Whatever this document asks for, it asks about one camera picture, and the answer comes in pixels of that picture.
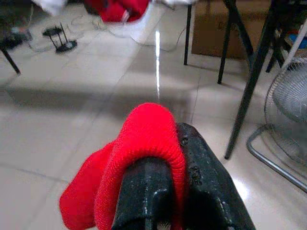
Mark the metal floor fan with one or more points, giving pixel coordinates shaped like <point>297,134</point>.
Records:
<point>287,95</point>

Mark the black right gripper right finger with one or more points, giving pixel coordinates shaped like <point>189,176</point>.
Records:
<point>211,191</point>

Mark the black metal frame table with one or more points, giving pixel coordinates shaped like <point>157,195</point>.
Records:
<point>249,83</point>

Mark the red garment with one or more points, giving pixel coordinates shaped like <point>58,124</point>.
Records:
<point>112,9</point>

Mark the brown cardboard box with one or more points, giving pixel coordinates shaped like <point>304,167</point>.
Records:
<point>211,36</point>

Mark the red mesh jersey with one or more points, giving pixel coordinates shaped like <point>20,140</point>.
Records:
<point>148,129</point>

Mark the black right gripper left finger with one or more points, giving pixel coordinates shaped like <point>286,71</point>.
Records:
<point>146,196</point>

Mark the black metal chair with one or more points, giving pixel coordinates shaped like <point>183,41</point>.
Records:
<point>10,60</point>

